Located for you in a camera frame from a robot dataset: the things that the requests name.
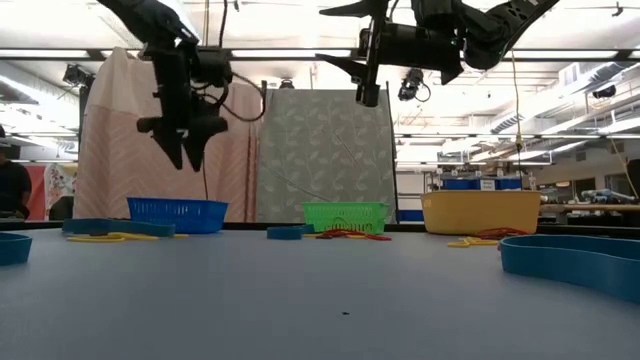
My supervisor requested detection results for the pale blue device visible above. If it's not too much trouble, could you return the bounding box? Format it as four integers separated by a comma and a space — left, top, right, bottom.
580, 188, 637, 204

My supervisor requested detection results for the blue plastic basket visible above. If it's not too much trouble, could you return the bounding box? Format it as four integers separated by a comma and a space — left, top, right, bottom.
126, 196, 230, 235

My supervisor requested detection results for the red cloth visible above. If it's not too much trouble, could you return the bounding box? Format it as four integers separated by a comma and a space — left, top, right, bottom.
24, 164, 47, 221

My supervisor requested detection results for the black ceiling-hung camera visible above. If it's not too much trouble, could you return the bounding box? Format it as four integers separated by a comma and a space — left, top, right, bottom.
397, 64, 432, 104

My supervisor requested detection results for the yellow hanging cable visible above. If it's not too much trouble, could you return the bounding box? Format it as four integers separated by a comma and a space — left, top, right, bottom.
508, 49, 524, 154

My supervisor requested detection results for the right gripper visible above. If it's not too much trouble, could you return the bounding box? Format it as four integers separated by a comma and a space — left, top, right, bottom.
314, 0, 464, 109

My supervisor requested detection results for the black hanging cable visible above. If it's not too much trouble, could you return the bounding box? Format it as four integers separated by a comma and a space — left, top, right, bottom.
201, 0, 211, 201

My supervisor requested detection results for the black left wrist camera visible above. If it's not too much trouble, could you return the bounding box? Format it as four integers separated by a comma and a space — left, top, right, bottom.
192, 46, 235, 90

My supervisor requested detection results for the black overhead rig bar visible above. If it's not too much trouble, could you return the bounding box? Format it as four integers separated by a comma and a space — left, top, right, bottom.
0, 47, 640, 63

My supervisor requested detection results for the black chair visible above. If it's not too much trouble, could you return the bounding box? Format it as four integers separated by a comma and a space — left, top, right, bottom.
48, 196, 75, 222

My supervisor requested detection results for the wide blue rubber band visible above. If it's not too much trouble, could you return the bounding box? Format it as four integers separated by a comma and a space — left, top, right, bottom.
266, 224, 317, 242
499, 233, 640, 305
61, 217, 176, 238
0, 232, 34, 267

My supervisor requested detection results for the person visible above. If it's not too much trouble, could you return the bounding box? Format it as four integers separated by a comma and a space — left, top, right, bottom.
0, 124, 34, 221

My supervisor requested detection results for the yellow plastic basket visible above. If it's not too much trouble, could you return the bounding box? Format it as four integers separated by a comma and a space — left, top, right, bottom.
420, 189, 543, 236

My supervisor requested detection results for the black cloth stand frame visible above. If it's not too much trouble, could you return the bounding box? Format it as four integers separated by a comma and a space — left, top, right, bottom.
259, 79, 401, 225

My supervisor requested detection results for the black spotlight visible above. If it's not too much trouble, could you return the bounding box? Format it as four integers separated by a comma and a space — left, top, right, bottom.
62, 63, 96, 89

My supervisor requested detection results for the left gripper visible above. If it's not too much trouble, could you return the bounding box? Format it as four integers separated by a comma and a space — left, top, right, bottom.
137, 44, 229, 174

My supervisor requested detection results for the grey leaf-print cloth screen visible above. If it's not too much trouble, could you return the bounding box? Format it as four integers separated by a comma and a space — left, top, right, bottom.
256, 88, 398, 225

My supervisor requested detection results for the pink chevron cloth screen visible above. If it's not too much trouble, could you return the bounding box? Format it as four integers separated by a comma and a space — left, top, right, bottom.
73, 47, 264, 224

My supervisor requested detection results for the floral cloth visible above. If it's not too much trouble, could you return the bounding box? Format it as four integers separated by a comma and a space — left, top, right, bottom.
43, 163, 79, 202

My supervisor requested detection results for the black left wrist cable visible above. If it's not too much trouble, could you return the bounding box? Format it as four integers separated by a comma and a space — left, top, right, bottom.
214, 72, 268, 124

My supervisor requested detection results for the green plastic basket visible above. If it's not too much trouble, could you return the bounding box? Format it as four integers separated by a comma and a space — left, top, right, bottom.
301, 201, 390, 236

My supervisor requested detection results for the wooden side table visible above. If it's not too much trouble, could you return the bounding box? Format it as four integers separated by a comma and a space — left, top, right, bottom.
539, 203, 640, 214

